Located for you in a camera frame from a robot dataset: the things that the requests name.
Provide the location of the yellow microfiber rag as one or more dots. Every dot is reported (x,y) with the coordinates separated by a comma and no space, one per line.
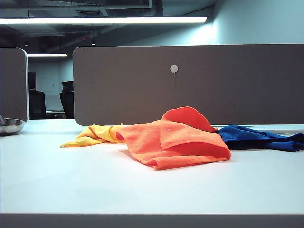
(95,137)

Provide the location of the narrow grey desk partition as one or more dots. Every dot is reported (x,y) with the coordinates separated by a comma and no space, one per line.
(13,83)

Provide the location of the long ceiling light strip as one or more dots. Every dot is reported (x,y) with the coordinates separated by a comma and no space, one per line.
(95,20)

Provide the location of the black mesh office chair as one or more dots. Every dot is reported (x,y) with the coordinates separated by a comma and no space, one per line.
(67,102)

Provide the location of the round grey adhesive hook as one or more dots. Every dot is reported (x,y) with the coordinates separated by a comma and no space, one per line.
(174,68)

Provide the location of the orange microfiber rag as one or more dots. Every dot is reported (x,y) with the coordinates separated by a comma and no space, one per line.
(185,142)

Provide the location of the wide grey desk partition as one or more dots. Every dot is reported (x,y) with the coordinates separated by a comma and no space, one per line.
(130,83)

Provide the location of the stainless steel bowl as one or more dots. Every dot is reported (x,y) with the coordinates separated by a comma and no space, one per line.
(12,127)

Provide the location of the black padded office chair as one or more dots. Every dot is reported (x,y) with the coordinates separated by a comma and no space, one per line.
(37,104)

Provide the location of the blue microfiber rag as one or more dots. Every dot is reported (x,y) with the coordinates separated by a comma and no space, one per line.
(249,140)

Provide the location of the short ceiling light strip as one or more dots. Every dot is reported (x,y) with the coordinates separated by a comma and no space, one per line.
(47,54)

